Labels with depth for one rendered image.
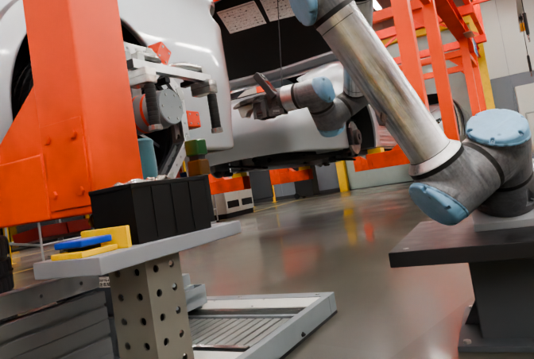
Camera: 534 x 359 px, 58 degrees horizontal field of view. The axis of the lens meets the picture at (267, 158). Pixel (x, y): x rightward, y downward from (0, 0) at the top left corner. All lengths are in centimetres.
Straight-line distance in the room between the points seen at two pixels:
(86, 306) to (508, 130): 110
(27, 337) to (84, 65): 59
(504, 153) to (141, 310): 93
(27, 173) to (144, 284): 48
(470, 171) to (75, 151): 94
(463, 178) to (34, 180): 104
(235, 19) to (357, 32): 408
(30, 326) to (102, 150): 39
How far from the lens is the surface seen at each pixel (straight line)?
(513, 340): 152
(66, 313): 119
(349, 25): 122
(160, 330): 100
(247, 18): 522
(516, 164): 139
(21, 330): 113
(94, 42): 124
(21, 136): 136
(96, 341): 125
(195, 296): 200
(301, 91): 163
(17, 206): 136
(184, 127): 203
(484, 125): 138
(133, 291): 100
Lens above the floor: 52
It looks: 3 degrees up
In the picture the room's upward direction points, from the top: 9 degrees counter-clockwise
